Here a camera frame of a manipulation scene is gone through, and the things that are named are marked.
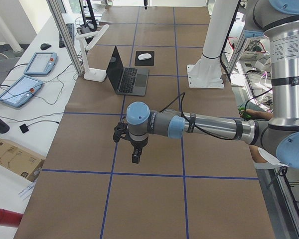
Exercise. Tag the far blue teach pendant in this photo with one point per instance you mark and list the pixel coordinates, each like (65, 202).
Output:
(41, 64)

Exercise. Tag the cardboard box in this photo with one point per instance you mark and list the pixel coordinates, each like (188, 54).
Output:
(20, 160)

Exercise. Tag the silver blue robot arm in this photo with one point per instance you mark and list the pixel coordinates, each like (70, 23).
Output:
(211, 100)

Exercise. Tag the aluminium frame post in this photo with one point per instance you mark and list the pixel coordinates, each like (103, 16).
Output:
(61, 25)

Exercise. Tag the red cylinder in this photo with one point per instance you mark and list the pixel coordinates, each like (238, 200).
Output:
(10, 218)

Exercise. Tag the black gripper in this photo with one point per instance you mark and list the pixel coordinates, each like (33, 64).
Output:
(138, 145)

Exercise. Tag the small black square device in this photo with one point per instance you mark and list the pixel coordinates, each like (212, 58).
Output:
(24, 128)

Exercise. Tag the grey laptop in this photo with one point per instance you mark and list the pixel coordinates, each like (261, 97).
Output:
(125, 80)

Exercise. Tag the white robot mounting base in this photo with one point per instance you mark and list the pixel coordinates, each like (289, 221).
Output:
(206, 72)

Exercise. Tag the black mouse pad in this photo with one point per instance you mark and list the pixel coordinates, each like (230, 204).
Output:
(149, 62)

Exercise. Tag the white computer mouse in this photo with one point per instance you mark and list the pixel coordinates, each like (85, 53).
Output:
(144, 56)

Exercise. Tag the blue teach pendant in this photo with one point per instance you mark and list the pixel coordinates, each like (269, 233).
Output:
(41, 64)
(21, 91)

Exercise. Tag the black computer mouse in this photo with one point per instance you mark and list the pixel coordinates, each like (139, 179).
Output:
(45, 46)

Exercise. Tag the near blue teach pendant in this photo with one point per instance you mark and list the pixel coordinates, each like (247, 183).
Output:
(21, 91)

